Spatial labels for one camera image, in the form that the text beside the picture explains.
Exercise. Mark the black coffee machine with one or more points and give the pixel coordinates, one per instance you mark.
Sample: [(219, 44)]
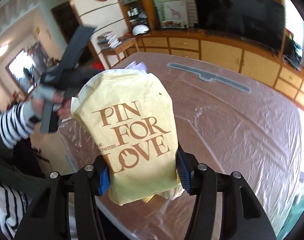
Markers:
[(292, 51)]

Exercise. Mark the small wooden side table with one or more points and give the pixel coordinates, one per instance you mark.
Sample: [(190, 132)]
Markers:
[(126, 44)]

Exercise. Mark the glass display cabinet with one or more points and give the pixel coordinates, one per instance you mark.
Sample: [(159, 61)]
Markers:
[(139, 12)]

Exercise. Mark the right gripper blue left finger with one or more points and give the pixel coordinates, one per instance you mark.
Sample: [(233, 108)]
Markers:
[(104, 183)]

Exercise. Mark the white helmet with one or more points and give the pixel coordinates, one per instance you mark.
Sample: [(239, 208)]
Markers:
[(140, 29)]

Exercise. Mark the red plastic basket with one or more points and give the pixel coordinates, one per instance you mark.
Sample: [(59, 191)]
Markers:
[(98, 66)]

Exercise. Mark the yellow paper bag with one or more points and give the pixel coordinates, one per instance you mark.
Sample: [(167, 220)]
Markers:
[(129, 115)]

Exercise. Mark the black flat television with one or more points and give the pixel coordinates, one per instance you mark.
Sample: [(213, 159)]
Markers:
[(261, 21)]

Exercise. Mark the stack of books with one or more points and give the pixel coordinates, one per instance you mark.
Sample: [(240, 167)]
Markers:
[(108, 40)]

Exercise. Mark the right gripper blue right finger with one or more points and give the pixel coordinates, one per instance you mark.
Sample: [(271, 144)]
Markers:
[(184, 170)]

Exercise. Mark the person's left hand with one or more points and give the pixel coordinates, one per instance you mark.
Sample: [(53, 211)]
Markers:
[(41, 95)]

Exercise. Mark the striped sleeve forearm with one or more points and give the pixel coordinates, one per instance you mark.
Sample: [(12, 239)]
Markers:
[(17, 124)]

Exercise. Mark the framed animal picture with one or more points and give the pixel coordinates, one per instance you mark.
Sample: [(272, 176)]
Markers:
[(175, 15)]

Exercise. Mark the long wooden cabinet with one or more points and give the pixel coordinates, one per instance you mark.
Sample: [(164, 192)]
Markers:
[(235, 54)]

